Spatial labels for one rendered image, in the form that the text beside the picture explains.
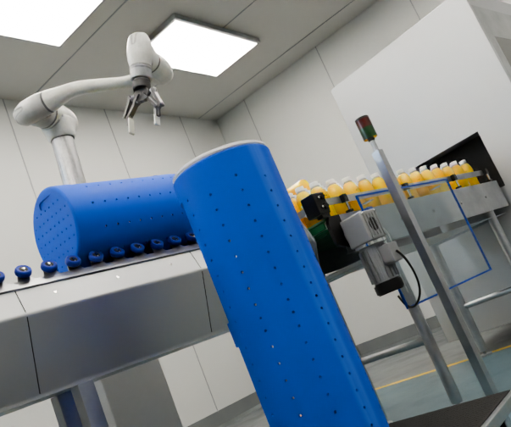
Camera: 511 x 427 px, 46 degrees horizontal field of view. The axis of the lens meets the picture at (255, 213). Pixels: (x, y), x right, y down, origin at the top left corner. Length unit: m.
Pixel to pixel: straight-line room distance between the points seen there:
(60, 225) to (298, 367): 0.87
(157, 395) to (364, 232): 1.01
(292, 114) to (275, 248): 5.82
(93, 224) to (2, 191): 3.56
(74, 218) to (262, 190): 0.60
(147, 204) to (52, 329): 0.53
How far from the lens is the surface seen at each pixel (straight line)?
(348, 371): 1.52
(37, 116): 2.84
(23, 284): 1.75
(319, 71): 7.15
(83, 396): 1.75
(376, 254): 2.36
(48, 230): 2.00
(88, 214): 1.88
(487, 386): 2.60
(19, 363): 1.70
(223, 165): 1.55
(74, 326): 1.76
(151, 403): 2.45
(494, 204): 3.65
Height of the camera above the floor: 0.53
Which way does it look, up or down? 12 degrees up
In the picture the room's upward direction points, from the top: 23 degrees counter-clockwise
